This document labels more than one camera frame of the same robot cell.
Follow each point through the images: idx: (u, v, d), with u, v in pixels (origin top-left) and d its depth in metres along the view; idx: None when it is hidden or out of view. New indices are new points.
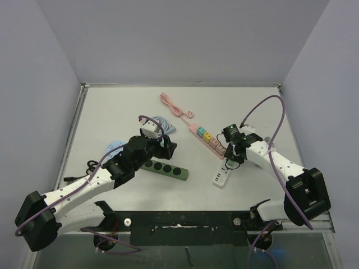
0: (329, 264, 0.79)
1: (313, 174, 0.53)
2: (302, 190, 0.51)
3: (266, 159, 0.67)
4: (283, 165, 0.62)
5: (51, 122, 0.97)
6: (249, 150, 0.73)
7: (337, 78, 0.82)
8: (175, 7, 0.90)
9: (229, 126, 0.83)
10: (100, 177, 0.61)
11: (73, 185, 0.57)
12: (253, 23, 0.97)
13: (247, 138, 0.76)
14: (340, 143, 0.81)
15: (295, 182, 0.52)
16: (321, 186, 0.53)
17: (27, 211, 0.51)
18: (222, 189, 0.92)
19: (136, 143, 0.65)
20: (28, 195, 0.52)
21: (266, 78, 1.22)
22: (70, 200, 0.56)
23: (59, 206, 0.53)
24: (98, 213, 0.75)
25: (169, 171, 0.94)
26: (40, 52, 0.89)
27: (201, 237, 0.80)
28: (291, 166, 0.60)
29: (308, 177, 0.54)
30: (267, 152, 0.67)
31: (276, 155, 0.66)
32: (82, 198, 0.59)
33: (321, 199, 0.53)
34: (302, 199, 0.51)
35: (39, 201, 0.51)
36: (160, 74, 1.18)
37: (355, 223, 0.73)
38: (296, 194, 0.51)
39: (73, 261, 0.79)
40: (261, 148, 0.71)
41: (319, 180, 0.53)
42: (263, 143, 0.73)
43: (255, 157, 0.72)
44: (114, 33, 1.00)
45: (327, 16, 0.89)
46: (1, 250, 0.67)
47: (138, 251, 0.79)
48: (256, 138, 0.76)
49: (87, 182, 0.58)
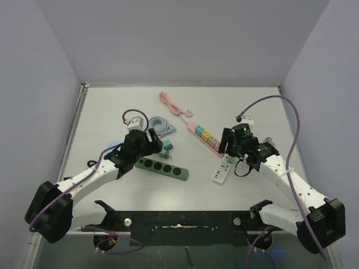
0: (329, 264, 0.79)
1: (335, 205, 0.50)
2: (323, 225, 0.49)
3: (285, 180, 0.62)
4: (302, 191, 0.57)
5: (51, 122, 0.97)
6: (265, 165, 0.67)
7: (337, 78, 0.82)
8: (174, 6, 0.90)
9: (243, 129, 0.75)
10: (105, 165, 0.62)
11: (82, 174, 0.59)
12: (253, 23, 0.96)
13: (262, 149, 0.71)
14: (340, 144, 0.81)
15: (316, 215, 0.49)
16: (341, 218, 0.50)
17: (41, 201, 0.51)
18: (222, 186, 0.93)
19: (134, 134, 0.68)
20: (42, 185, 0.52)
21: (266, 78, 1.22)
22: (82, 187, 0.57)
23: (74, 192, 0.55)
24: (100, 208, 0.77)
25: (169, 170, 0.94)
26: (40, 52, 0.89)
27: (201, 237, 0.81)
28: (312, 194, 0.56)
29: (330, 208, 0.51)
30: (285, 172, 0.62)
31: (295, 177, 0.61)
32: (91, 186, 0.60)
33: (338, 228, 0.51)
34: (320, 230, 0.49)
35: (53, 189, 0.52)
36: (160, 74, 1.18)
37: (355, 223, 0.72)
38: (317, 228, 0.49)
39: (73, 261, 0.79)
40: (278, 165, 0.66)
41: (340, 212, 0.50)
42: (280, 158, 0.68)
43: (270, 172, 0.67)
44: (113, 33, 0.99)
45: (327, 15, 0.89)
46: (2, 250, 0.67)
47: (141, 249, 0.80)
48: (271, 150, 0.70)
49: (95, 170, 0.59)
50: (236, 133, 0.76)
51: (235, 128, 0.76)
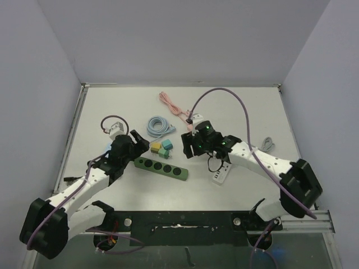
0: (329, 264, 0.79)
1: (302, 165, 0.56)
2: (297, 186, 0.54)
3: (252, 160, 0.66)
4: (270, 163, 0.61)
5: (51, 122, 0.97)
6: (232, 154, 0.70)
7: (337, 77, 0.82)
8: (175, 6, 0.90)
9: (205, 128, 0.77)
10: (95, 175, 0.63)
11: (73, 186, 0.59)
12: (253, 23, 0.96)
13: (226, 142, 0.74)
14: (340, 143, 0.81)
15: (288, 179, 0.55)
16: (310, 175, 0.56)
17: (35, 219, 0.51)
18: (221, 186, 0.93)
19: (121, 139, 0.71)
20: (32, 203, 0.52)
21: (266, 78, 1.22)
22: (75, 199, 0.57)
23: (67, 205, 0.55)
24: (99, 212, 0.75)
25: (169, 171, 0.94)
26: (40, 52, 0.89)
27: (201, 237, 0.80)
28: (279, 162, 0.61)
29: (298, 170, 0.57)
30: (251, 152, 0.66)
31: (260, 153, 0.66)
32: (84, 197, 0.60)
33: (314, 188, 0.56)
34: (298, 191, 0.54)
35: (45, 205, 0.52)
36: (160, 74, 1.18)
37: (355, 223, 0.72)
38: (293, 190, 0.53)
39: (73, 261, 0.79)
40: (243, 149, 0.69)
41: (307, 170, 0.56)
42: (243, 144, 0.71)
43: (238, 159, 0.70)
44: (113, 33, 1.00)
45: (327, 16, 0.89)
46: (2, 251, 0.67)
47: (141, 247, 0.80)
48: (234, 139, 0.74)
49: (85, 180, 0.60)
50: (201, 132, 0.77)
51: (197, 128, 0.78)
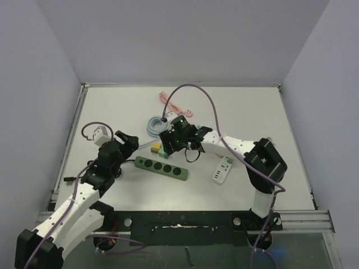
0: (329, 264, 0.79)
1: (265, 144, 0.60)
2: (259, 162, 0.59)
3: (221, 145, 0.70)
4: (236, 145, 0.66)
5: (51, 122, 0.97)
6: (203, 143, 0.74)
7: (337, 77, 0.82)
8: (175, 6, 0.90)
9: (179, 121, 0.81)
10: (83, 192, 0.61)
11: (60, 209, 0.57)
12: (253, 23, 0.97)
13: (198, 133, 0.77)
14: (340, 143, 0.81)
15: (251, 156, 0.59)
16: (273, 152, 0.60)
17: (24, 251, 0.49)
18: (221, 186, 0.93)
19: (107, 148, 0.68)
20: (19, 235, 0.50)
21: (266, 77, 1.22)
22: (64, 223, 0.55)
23: (54, 233, 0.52)
24: (97, 217, 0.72)
25: (169, 170, 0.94)
26: (40, 51, 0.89)
27: (201, 237, 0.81)
28: (244, 143, 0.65)
29: (262, 148, 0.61)
30: (220, 138, 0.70)
31: (228, 138, 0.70)
32: (75, 218, 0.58)
33: (277, 163, 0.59)
34: (261, 167, 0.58)
35: (32, 237, 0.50)
36: (160, 74, 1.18)
37: (355, 223, 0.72)
38: (256, 165, 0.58)
39: (73, 261, 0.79)
40: (213, 137, 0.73)
41: (270, 148, 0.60)
42: (214, 132, 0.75)
43: (210, 147, 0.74)
44: (113, 33, 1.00)
45: (327, 15, 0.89)
46: (2, 251, 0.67)
47: (142, 248, 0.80)
48: (206, 130, 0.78)
49: (73, 202, 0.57)
50: (175, 125, 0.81)
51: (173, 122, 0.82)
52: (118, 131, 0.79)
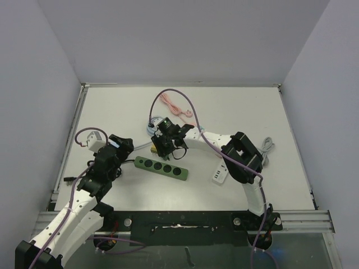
0: (329, 264, 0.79)
1: (239, 137, 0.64)
2: (235, 152, 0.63)
3: (202, 140, 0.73)
4: (215, 139, 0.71)
5: (51, 122, 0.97)
6: (185, 139, 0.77)
7: (337, 78, 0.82)
8: (175, 6, 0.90)
9: (163, 122, 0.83)
10: (80, 200, 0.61)
11: (58, 219, 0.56)
12: (254, 23, 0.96)
13: (181, 130, 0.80)
14: (340, 144, 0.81)
15: (228, 149, 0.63)
16: (248, 144, 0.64)
17: (23, 262, 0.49)
18: (221, 186, 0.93)
19: (104, 153, 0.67)
20: (18, 246, 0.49)
21: (266, 77, 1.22)
22: (61, 233, 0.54)
23: (52, 244, 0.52)
24: (96, 219, 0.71)
25: (169, 170, 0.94)
26: (40, 51, 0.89)
27: (201, 237, 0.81)
28: (221, 138, 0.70)
29: (238, 141, 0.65)
30: (200, 134, 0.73)
31: (208, 133, 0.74)
32: (72, 226, 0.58)
33: (252, 153, 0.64)
34: (239, 159, 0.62)
35: (31, 248, 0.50)
36: (160, 74, 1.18)
37: (355, 224, 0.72)
38: (233, 156, 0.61)
39: (73, 262, 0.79)
40: (194, 133, 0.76)
41: (245, 139, 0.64)
42: (195, 129, 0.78)
43: (192, 143, 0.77)
44: (114, 33, 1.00)
45: (327, 16, 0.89)
46: (3, 250, 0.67)
47: (142, 248, 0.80)
48: (188, 127, 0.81)
49: (69, 210, 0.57)
50: (161, 126, 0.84)
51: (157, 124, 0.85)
52: (112, 135, 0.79)
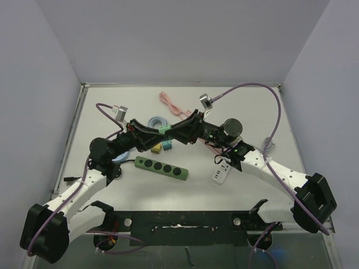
0: (329, 264, 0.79)
1: (318, 180, 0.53)
2: (313, 200, 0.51)
3: (266, 170, 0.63)
4: (285, 176, 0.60)
5: (51, 121, 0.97)
6: (244, 163, 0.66)
7: (338, 77, 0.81)
8: (174, 7, 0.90)
9: (235, 133, 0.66)
10: (92, 176, 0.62)
11: (70, 189, 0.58)
12: (253, 23, 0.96)
13: (238, 149, 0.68)
14: (340, 144, 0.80)
15: (304, 194, 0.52)
16: (327, 190, 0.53)
17: (34, 226, 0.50)
18: (221, 185, 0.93)
19: (96, 149, 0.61)
20: (30, 209, 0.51)
21: (266, 77, 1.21)
22: (74, 202, 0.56)
23: (65, 208, 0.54)
24: (99, 212, 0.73)
25: (169, 170, 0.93)
26: (39, 51, 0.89)
27: (201, 237, 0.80)
28: (294, 176, 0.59)
29: (314, 184, 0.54)
30: (265, 163, 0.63)
31: (275, 165, 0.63)
32: (83, 199, 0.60)
33: (328, 202, 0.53)
34: (313, 207, 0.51)
35: (42, 211, 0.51)
36: (160, 74, 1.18)
37: (355, 225, 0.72)
38: (310, 204, 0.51)
39: (73, 263, 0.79)
40: (256, 158, 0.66)
41: (324, 185, 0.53)
42: (256, 152, 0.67)
43: (251, 169, 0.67)
44: (113, 33, 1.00)
45: (327, 16, 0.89)
46: (3, 248, 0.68)
47: (142, 247, 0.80)
48: (248, 148, 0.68)
49: (82, 182, 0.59)
50: (229, 136, 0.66)
51: (228, 132, 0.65)
52: (133, 125, 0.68)
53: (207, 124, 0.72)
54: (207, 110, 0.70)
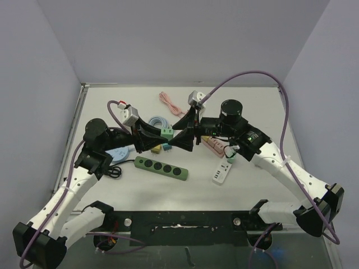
0: (329, 264, 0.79)
1: (336, 193, 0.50)
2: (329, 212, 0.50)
3: (284, 171, 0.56)
4: (303, 181, 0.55)
5: (51, 122, 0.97)
6: (259, 157, 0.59)
7: (337, 78, 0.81)
8: (174, 7, 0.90)
9: (236, 114, 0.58)
10: (78, 178, 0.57)
11: (55, 199, 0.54)
12: (253, 23, 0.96)
13: (252, 137, 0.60)
14: (340, 144, 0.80)
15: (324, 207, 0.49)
16: (340, 202, 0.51)
17: (23, 243, 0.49)
18: (221, 185, 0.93)
19: (91, 130, 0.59)
20: (14, 229, 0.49)
21: (266, 77, 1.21)
22: (59, 214, 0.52)
23: (50, 226, 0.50)
24: (98, 213, 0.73)
25: (169, 170, 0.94)
26: (40, 52, 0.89)
27: (201, 237, 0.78)
28: (313, 184, 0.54)
29: (331, 195, 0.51)
30: (284, 163, 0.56)
31: (295, 166, 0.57)
32: (72, 207, 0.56)
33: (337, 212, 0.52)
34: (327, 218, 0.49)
35: (28, 230, 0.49)
36: (160, 74, 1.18)
37: (355, 225, 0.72)
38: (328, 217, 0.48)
39: (73, 263, 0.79)
40: (274, 154, 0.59)
41: (340, 198, 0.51)
42: (272, 145, 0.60)
43: (263, 163, 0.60)
44: (113, 33, 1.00)
45: (327, 16, 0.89)
46: (4, 248, 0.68)
47: (142, 247, 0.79)
48: (262, 135, 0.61)
49: (66, 190, 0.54)
50: (228, 117, 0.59)
51: (226, 112, 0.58)
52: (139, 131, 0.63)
53: (207, 120, 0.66)
54: (199, 111, 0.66)
